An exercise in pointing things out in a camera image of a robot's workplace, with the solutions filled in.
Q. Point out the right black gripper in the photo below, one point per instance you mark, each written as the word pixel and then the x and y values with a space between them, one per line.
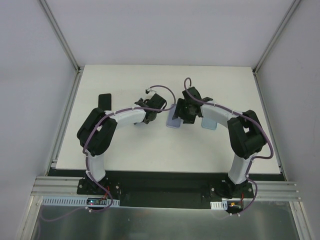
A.
pixel 180 110

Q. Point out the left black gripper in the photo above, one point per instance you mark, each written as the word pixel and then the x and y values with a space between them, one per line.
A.
pixel 146 117

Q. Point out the phone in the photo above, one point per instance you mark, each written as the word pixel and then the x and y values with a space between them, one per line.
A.
pixel 209 124
pixel 173 123

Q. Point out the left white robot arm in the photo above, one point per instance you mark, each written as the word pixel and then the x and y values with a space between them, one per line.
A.
pixel 96 133

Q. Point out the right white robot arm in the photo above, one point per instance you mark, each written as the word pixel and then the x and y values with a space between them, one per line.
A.
pixel 246 135

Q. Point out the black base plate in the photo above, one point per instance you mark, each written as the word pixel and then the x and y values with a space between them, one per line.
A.
pixel 150 189

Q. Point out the right white cable duct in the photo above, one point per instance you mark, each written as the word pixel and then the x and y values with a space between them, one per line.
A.
pixel 219 205

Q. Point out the white cable duct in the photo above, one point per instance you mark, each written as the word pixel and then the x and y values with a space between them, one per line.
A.
pixel 219 205
pixel 67 201

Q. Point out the aluminium front rail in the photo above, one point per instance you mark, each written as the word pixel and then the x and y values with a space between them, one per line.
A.
pixel 283 191

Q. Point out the left white cable duct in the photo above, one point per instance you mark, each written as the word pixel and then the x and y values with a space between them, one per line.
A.
pixel 67 201

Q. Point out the right aluminium frame post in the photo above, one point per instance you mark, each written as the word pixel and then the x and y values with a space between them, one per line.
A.
pixel 276 35

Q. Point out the aluminium frame post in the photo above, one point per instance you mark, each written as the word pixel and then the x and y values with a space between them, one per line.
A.
pixel 276 35
pixel 59 34

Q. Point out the left aluminium frame post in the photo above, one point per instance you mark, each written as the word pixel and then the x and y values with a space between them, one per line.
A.
pixel 59 34

